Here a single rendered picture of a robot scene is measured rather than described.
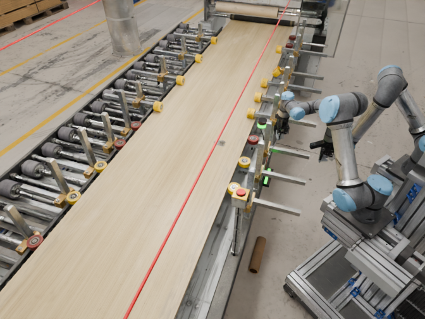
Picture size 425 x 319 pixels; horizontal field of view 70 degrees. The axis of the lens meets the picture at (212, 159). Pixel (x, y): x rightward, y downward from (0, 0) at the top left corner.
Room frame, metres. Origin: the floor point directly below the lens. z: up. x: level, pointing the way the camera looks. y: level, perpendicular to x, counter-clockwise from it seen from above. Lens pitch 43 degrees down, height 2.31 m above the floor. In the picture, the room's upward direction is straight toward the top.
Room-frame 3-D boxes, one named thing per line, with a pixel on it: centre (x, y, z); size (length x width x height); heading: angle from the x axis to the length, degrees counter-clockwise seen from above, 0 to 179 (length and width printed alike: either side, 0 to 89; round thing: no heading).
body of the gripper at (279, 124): (1.57, -0.45, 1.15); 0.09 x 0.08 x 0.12; 1
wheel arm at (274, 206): (1.19, -0.32, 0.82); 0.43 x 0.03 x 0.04; 71
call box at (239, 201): (0.93, -0.13, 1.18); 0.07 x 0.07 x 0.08; 71
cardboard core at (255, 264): (1.29, -0.37, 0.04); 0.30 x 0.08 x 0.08; 161
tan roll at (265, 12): (4.06, -0.63, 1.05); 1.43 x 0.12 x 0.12; 71
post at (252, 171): (1.18, -0.22, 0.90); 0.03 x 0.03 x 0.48; 71
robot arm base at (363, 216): (0.96, -0.78, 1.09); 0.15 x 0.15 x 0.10
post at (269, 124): (1.65, -0.38, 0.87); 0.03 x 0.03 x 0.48; 71
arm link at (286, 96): (1.58, -0.45, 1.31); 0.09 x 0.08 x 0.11; 18
